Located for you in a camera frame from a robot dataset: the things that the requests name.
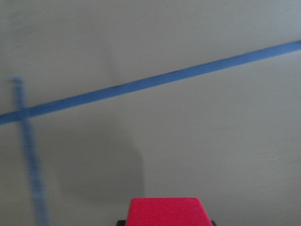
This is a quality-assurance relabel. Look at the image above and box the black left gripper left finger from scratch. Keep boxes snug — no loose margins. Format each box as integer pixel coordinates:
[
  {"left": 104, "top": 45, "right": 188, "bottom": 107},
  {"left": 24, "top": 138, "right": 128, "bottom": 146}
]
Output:
[{"left": 117, "top": 220, "right": 126, "bottom": 226}]

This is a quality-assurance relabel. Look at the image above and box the red wooden block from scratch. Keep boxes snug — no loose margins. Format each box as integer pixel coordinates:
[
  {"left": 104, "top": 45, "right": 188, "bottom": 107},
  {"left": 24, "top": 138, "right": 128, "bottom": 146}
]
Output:
[{"left": 125, "top": 197, "right": 212, "bottom": 226}]

